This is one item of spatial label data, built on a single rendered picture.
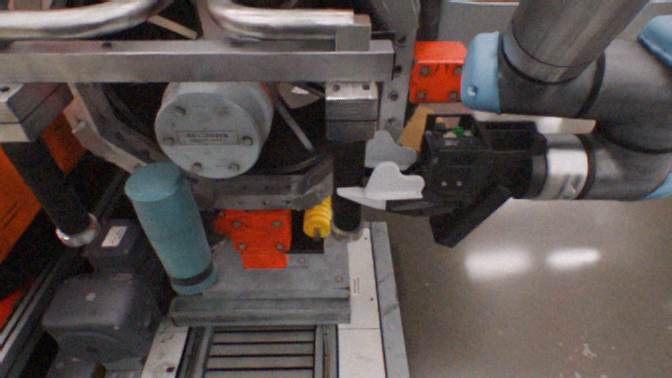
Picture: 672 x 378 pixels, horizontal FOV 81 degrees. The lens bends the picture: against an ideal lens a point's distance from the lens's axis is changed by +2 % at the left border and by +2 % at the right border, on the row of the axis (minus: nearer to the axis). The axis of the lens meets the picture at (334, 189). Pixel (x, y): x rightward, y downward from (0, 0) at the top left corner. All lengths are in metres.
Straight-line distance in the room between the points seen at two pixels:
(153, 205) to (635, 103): 0.59
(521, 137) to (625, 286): 1.26
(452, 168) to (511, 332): 1.02
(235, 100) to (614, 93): 0.38
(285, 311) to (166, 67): 0.83
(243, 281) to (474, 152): 0.84
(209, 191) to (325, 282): 0.45
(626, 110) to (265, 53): 0.33
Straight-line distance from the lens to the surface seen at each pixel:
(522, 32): 0.36
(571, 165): 0.47
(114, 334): 0.98
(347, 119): 0.38
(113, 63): 0.44
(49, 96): 0.52
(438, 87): 0.63
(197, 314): 1.18
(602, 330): 1.52
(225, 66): 0.40
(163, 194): 0.63
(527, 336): 1.40
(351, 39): 0.38
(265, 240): 0.84
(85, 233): 0.57
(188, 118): 0.50
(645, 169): 0.50
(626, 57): 0.44
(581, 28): 0.33
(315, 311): 1.12
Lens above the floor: 1.13
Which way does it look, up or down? 42 degrees down
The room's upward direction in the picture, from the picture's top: straight up
